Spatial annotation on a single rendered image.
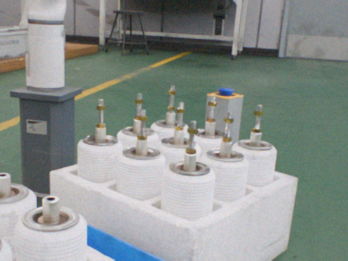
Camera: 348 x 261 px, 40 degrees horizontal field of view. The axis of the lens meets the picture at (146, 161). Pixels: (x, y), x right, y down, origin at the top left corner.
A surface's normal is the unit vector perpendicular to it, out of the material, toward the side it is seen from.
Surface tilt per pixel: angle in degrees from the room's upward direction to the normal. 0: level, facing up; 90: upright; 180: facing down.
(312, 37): 90
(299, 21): 90
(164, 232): 90
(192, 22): 90
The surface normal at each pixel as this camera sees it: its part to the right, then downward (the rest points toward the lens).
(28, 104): -0.25, 0.34
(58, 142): 0.48, 0.27
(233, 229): 0.75, 0.24
